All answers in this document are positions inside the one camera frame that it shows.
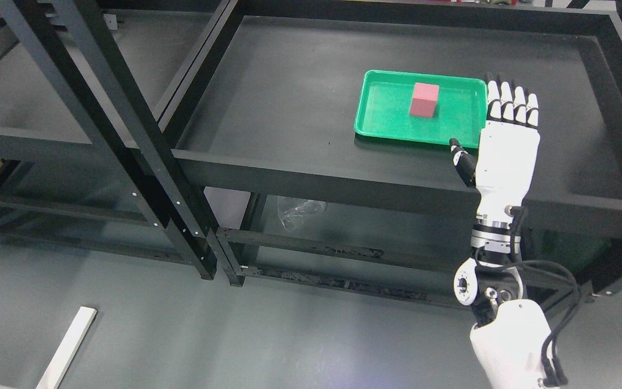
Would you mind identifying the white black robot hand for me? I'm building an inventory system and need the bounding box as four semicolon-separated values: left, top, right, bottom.
449;73;540;229

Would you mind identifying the pink cube block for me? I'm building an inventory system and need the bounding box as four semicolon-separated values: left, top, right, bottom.
408;82;440;118

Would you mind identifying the green plastic tray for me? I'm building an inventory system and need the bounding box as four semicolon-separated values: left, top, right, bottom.
354;70;487;149

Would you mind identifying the black metal shelf right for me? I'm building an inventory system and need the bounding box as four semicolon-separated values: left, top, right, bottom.
173;1;622;305

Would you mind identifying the black metal shelf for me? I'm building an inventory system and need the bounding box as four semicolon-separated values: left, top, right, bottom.
0;1;226;280
173;1;622;305

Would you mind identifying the black metal shelf left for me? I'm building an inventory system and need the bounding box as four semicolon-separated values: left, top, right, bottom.
0;1;226;280

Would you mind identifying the clear plastic bag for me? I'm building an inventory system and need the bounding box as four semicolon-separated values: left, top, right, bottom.
276;196;327;232

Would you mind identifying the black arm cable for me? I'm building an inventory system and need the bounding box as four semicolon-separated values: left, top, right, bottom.
478;205;583;387

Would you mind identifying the white desk leg frame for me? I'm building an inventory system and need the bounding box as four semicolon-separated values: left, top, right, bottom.
36;307;97;388

